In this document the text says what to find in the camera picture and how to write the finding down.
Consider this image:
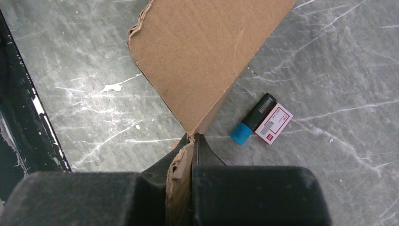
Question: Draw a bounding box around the brown cardboard box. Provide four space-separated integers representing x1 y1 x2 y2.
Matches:
128 0 295 226

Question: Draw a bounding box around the black blue marker pen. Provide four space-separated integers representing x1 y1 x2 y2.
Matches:
231 93 277 145

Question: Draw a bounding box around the small red white box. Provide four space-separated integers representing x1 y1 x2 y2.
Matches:
255 103 293 145

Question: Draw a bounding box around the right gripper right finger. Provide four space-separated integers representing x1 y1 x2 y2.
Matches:
191 134 331 226

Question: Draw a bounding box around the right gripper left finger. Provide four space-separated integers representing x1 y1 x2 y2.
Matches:
0 137 189 226

